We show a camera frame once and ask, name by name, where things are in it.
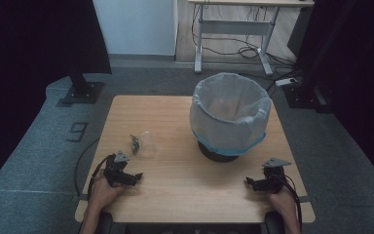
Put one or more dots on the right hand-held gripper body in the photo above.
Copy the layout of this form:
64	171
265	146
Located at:
274	177

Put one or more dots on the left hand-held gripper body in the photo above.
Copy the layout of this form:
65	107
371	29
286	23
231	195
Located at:
116	169

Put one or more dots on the small dark green wrapper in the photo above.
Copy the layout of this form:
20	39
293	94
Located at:
135	144

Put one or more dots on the clear plastic wrapper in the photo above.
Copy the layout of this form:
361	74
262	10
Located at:
146	144

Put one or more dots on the black trash bin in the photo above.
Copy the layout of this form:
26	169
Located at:
217	156

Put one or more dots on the trash bin with clear liner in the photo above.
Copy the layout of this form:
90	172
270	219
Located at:
230	123

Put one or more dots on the person's right hand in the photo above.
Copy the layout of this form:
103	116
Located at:
283	203

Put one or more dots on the person's left hand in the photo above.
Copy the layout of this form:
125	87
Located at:
103	193

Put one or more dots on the black armrest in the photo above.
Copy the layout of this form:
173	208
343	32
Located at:
274	224
105	223

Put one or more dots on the black stand base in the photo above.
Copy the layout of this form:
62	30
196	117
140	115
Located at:
82	91

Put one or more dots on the black stand with heavy base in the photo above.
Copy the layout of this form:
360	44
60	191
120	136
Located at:
305	94

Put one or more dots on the white power strip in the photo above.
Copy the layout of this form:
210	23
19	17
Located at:
285	81

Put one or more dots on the dark curtain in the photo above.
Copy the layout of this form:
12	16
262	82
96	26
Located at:
363	81
29	65

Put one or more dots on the white partition panel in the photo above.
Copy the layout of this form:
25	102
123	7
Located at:
134	26

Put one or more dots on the white desk frame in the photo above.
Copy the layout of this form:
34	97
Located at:
237	27

